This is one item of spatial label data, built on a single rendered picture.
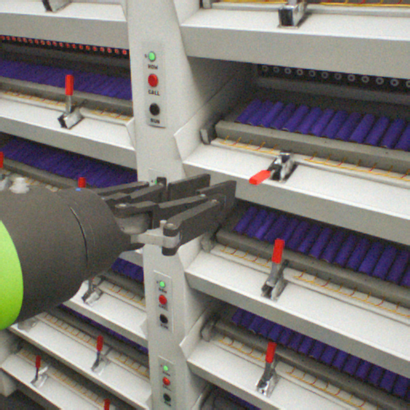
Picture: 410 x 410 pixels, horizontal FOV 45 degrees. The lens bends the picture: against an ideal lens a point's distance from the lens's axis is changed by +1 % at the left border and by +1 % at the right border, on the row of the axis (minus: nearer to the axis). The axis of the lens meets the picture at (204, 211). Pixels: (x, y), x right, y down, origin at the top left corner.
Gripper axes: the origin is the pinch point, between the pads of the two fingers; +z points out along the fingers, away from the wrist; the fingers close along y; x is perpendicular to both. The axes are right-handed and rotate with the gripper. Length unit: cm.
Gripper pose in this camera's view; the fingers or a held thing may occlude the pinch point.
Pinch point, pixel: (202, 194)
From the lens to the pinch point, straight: 54.1
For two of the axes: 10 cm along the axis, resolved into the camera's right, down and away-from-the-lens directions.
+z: 5.7, -2.1, 7.9
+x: 0.9, -9.5, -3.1
